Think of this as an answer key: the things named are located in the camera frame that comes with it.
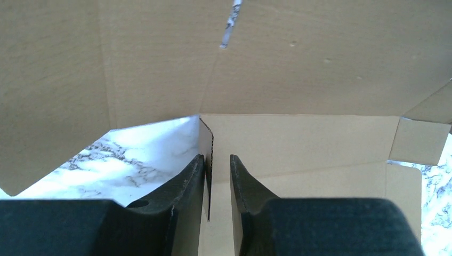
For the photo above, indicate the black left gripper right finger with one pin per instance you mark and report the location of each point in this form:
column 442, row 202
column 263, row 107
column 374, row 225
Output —
column 265, row 224

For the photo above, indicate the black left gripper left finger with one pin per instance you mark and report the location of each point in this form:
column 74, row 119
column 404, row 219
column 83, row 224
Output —
column 164, row 222

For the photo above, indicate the brown cardboard box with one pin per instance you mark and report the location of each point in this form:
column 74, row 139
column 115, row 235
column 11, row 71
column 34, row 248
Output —
column 319, row 99

